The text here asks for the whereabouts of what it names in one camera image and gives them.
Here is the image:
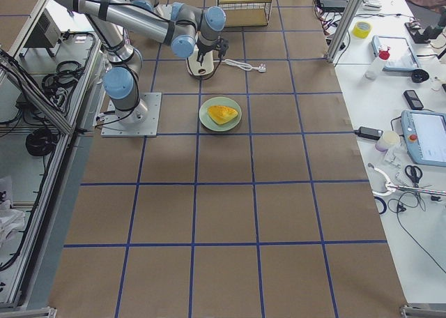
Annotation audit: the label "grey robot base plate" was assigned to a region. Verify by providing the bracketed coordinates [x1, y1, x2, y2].
[101, 92, 162, 137]

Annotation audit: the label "black scissors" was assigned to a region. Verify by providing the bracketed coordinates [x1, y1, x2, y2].
[404, 165, 423, 188]

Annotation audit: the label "black power adapter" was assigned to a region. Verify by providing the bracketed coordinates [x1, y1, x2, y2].
[354, 126, 383, 140]

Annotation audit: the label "blue teach pendant far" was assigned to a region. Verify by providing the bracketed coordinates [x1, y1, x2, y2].
[371, 35, 421, 72]

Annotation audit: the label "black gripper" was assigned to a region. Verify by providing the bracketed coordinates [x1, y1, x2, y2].
[196, 35, 229, 64]

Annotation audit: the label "wire basket shelf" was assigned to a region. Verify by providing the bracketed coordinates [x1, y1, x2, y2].
[216, 0, 272, 28]

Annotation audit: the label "white bottle red cap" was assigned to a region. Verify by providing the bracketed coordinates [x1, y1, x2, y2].
[364, 45, 390, 80]

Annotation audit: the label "blue teach pendant near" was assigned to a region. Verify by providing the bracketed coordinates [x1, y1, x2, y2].
[401, 110, 445, 167]

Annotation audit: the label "blue teach pendant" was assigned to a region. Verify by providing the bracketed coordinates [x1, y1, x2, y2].
[401, 110, 445, 167]
[371, 35, 421, 72]

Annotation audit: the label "white power cable with plug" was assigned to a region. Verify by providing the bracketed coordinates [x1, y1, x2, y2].
[221, 58, 268, 73]

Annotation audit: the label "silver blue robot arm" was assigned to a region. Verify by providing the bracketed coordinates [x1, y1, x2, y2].
[54, 0, 229, 131]

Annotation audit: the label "white toaster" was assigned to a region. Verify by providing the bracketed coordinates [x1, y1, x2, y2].
[186, 47, 214, 77]

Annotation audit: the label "white paper cup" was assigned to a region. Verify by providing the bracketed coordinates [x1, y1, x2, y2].
[375, 130, 400, 152]

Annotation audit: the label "yellow tape roll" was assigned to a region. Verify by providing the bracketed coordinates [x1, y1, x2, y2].
[352, 21, 372, 39]

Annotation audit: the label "aluminium frame post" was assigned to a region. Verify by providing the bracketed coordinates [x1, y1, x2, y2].
[325, 0, 362, 63]

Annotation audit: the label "pale green plate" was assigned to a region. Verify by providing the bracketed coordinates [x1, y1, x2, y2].
[199, 96, 242, 132]

